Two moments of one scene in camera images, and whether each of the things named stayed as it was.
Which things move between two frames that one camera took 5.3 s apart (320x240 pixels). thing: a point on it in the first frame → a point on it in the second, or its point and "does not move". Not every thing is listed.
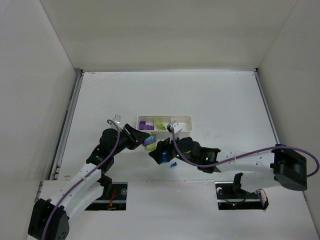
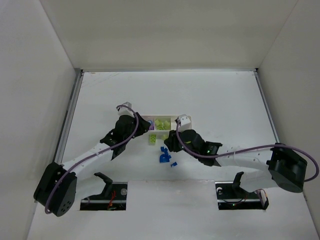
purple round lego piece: [150, 139] → [152, 126]
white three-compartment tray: [158, 124] does not move
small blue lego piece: [173, 164] does not move
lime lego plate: [152, 147] → [164, 137]
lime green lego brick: [160, 125] → [153, 139]
